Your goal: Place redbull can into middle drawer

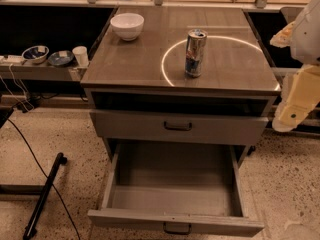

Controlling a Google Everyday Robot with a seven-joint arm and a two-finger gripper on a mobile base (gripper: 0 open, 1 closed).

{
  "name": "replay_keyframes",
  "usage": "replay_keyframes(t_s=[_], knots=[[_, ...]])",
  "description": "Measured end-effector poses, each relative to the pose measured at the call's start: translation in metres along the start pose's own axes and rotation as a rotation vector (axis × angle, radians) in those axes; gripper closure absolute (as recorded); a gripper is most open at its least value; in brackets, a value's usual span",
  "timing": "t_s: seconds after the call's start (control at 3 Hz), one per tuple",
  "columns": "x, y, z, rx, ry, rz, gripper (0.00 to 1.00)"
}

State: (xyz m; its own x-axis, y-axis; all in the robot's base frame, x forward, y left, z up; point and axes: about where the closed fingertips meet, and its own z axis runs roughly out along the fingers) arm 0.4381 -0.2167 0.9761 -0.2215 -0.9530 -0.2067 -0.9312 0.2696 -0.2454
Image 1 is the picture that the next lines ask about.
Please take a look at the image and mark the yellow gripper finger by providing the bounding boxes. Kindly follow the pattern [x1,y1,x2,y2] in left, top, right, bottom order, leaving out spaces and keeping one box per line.
[270,21,295,48]

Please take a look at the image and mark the silver blue redbull can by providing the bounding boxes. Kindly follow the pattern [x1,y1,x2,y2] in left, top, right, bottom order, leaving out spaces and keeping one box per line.
[185,29,207,78]

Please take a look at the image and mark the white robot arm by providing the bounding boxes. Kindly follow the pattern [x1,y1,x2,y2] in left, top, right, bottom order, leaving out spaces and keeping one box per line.
[270,0,320,132]

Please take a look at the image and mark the grey middle drawer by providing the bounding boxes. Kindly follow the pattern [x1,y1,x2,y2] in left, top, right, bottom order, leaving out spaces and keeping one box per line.
[90,109,267,146]

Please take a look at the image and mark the grey drawer cabinet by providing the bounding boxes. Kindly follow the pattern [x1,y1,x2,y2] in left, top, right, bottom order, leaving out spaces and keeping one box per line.
[81,7,280,160]

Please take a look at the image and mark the open grey bottom drawer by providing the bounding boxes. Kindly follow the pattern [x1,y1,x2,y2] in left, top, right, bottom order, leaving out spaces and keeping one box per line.
[88,141,264,237]

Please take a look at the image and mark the white ceramic bowl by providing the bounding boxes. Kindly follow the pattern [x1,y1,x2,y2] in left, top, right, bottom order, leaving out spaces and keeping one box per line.
[110,13,144,41]

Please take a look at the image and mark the white paper cup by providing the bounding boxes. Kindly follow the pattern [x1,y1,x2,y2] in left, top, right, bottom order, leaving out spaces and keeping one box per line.
[72,46,89,67]

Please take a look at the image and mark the dark blue shallow bowl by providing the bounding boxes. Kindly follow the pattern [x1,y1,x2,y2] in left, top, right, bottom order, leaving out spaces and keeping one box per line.
[48,50,74,67]

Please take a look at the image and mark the white blue patterned bowl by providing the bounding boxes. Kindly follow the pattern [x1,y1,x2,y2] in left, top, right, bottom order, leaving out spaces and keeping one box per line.
[22,45,49,64]

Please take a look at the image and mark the grey side shelf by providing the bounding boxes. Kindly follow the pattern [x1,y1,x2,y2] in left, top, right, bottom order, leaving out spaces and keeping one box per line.
[0,63,86,82]

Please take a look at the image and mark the white power strip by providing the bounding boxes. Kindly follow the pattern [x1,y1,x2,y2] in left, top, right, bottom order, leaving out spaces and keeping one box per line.
[0,55,24,65]

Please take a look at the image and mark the black metal stand leg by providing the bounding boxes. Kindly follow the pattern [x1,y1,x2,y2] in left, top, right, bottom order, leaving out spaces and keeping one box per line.
[23,153,67,240]

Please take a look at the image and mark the black floor cable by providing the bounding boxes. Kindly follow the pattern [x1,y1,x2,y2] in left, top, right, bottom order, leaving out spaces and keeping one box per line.
[6,117,82,240]

